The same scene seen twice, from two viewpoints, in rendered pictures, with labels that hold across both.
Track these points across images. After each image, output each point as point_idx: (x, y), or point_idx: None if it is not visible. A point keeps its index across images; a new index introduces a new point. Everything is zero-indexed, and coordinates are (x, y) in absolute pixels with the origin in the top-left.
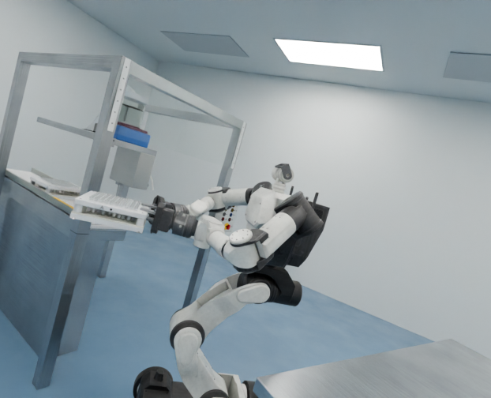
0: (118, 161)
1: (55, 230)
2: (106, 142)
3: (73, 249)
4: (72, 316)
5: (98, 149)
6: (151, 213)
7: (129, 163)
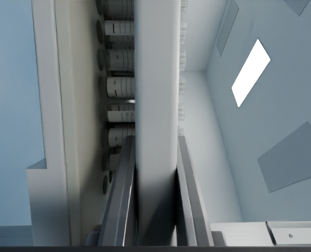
0: None
1: None
2: (247, 237)
3: (14, 226)
4: None
5: (225, 223)
6: (119, 197)
7: None
